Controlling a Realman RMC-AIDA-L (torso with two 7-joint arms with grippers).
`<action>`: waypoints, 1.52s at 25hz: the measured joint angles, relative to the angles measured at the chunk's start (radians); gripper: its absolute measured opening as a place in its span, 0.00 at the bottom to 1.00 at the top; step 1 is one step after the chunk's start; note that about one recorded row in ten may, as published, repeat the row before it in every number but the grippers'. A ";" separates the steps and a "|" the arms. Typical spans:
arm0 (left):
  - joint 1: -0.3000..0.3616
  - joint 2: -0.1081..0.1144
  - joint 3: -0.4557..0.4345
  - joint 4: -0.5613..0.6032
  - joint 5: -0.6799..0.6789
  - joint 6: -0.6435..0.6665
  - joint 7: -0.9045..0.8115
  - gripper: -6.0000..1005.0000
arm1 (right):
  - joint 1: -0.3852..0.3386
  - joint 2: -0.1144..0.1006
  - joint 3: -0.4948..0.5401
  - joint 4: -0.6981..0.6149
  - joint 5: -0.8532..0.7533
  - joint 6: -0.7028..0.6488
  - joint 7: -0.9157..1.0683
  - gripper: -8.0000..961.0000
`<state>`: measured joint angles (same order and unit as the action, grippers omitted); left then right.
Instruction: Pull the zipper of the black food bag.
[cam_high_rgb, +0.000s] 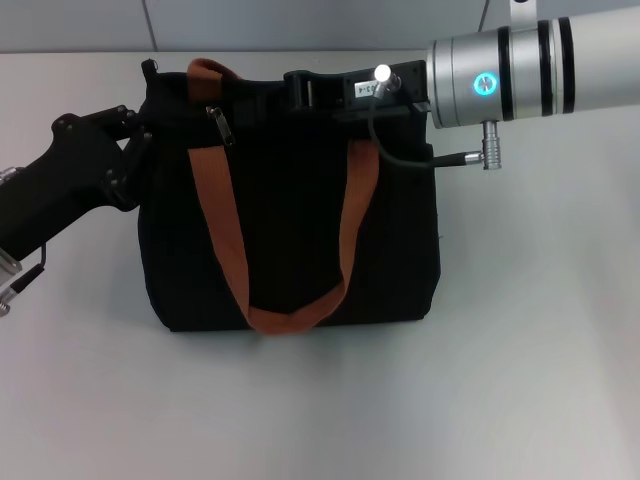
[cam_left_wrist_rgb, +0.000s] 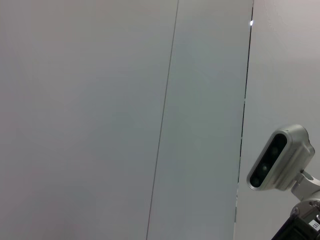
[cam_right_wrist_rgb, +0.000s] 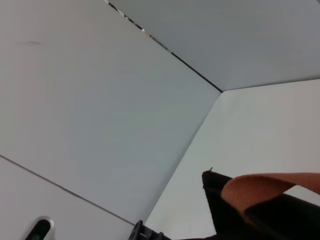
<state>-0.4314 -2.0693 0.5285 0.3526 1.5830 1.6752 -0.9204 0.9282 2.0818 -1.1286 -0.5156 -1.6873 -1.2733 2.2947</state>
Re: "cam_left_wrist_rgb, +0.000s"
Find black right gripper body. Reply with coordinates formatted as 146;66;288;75
271;212;320;240

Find silver right camera mount bracket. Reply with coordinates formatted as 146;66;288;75
289;169;320;222

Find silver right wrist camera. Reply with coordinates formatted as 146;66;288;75
246;124;316;192

